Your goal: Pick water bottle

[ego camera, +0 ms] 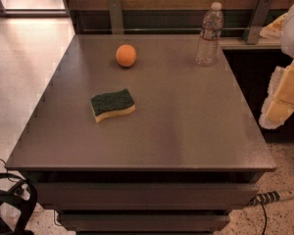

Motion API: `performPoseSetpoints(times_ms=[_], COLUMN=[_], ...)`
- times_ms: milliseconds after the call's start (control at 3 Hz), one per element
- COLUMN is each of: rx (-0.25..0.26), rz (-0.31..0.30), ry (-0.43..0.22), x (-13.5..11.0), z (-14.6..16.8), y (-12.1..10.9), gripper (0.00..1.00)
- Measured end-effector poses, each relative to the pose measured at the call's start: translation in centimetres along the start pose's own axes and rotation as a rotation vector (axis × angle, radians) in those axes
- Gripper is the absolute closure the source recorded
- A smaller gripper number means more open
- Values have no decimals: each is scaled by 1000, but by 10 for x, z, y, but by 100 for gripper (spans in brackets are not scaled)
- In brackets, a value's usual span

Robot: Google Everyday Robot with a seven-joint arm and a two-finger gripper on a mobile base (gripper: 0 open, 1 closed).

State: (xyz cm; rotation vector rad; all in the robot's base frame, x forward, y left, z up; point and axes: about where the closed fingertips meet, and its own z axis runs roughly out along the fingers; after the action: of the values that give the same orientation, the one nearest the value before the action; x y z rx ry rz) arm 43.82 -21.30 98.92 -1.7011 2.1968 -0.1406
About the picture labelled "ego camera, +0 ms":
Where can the left metal wall bracket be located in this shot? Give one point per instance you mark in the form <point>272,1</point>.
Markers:
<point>116,16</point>

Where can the right metal wall bracket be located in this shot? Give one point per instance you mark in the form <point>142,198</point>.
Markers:
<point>251,34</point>

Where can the grey drawer cabinet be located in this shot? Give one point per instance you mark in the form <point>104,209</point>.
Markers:
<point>190,124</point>

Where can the lower grey drawer front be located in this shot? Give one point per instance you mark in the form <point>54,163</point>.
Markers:
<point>143,222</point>

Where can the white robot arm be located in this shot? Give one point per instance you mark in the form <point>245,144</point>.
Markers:
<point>287,35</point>

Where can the white power strip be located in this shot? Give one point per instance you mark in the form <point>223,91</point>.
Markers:
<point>271,197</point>

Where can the grey drawer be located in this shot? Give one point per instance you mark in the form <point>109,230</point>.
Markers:
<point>144,196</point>
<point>143,222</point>

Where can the horizontal metal rail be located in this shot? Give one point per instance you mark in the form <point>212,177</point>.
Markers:
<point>149,30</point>

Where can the upper grey drawer front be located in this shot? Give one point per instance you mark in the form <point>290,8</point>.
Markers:
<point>144,196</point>

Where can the green and yellow sponge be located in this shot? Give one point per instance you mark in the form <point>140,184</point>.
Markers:
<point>112,104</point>

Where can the clear plastic water bottle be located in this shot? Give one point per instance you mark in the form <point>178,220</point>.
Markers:
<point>210,34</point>

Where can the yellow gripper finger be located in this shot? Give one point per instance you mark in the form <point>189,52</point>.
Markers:
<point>273,30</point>
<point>279,105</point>

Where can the orange fruit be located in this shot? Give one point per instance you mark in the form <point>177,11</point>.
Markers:
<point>126,56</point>

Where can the metal wall bracket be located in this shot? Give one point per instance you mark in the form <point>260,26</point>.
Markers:
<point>116,16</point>
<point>251,34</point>

